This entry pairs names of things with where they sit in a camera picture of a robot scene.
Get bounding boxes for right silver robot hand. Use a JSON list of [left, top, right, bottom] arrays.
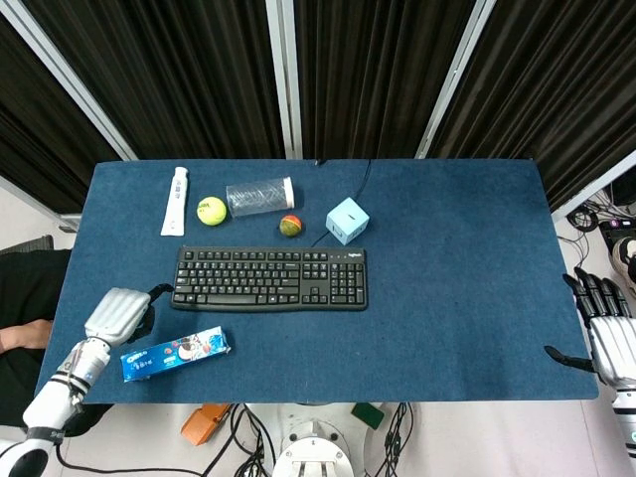
[[544, 270, 636, 391]]

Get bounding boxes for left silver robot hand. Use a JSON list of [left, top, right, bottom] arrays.
[[82, 283, 176, 347]]

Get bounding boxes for person's forearm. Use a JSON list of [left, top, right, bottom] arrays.
[[0, 318, 54, 354]]

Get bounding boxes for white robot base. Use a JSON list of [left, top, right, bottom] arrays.
[[242, 402, 403, 477]]

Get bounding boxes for black computer keyboard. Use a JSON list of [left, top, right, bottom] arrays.
[[170, 245, 370, 314]]

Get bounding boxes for blue Oreo cookie pack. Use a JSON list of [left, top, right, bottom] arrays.
[[120, 325, 233, 384]]

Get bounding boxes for black white sneaker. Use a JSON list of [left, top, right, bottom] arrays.
[[609, 234, 636, 289]]

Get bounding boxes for white toothpaste tube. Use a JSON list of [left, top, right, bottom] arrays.
[[159, 166, 191, 238]]

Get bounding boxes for yellow-green tennis ball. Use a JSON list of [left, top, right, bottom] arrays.
[[196, 196, 229, 228]]

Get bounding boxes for orange foot pedal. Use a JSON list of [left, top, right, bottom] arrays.
[[180, 403, 234, 446]]

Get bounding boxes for blue table cloth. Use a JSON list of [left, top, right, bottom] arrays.
[[35, 157, 601, 406]]

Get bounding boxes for clear plastic jar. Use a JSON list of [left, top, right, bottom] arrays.
[[225, 175, 296, 220]]

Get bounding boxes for red green small ball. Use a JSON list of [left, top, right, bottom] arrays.
[[278, 214, 306, 238]]

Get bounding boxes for light blue cube box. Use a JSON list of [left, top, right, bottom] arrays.
[[325, 196, 371, 245]]

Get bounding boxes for green foot pedal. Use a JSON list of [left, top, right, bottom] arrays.
[[350, 402, 387, 431]]

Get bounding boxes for black floor cables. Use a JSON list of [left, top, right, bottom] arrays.
[[565, 196, 615, 244]]

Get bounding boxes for grey metal frame post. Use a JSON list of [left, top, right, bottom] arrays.
[[0, 0, 139, 161], [414, 0, 498, 160], [550, 161, 636, 224], [264, 0, 304, 160]]

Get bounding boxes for thin dark blue cable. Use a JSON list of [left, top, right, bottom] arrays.
[[310, 158, 374, 248]]

